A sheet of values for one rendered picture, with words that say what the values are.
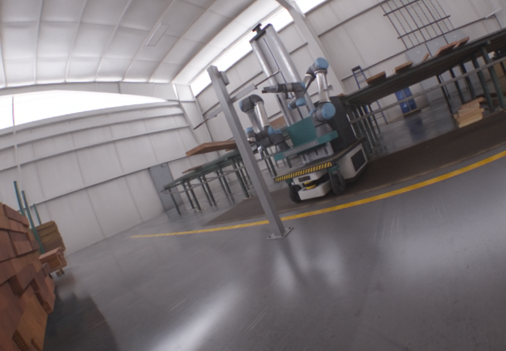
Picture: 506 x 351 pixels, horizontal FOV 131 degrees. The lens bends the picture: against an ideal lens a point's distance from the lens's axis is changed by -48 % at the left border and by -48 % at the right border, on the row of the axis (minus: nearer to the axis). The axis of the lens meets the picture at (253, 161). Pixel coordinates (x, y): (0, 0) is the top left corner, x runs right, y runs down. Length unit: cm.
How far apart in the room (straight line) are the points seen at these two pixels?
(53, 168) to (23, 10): 575
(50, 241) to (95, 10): 699
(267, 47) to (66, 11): 708
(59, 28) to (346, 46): 1037
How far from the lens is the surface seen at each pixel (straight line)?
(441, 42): 870
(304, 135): 210
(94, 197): 947
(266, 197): 149
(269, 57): 239
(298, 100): 169
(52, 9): 833
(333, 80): 818
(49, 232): 312
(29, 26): 883
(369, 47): 903
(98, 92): 1095
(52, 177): 955
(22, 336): 35
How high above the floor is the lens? 55
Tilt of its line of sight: level
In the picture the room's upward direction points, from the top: 23 degrees counter-clockwise
